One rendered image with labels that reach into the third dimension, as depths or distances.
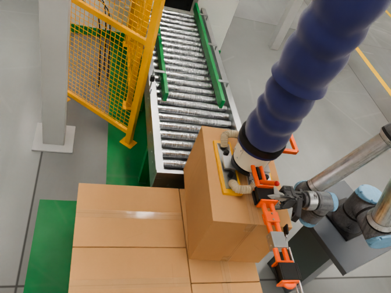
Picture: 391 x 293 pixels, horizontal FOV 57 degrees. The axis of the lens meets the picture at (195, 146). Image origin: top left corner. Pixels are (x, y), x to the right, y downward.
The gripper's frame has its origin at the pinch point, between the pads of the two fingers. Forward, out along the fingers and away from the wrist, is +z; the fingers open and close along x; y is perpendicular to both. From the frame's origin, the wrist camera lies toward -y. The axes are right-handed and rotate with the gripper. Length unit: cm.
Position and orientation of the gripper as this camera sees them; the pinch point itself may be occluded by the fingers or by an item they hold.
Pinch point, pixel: (266, 202)
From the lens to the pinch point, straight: 163.4
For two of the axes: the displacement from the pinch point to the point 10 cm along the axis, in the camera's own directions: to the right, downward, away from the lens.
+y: -1.4, -7.5, 6.5
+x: 3.0, -6.6, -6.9
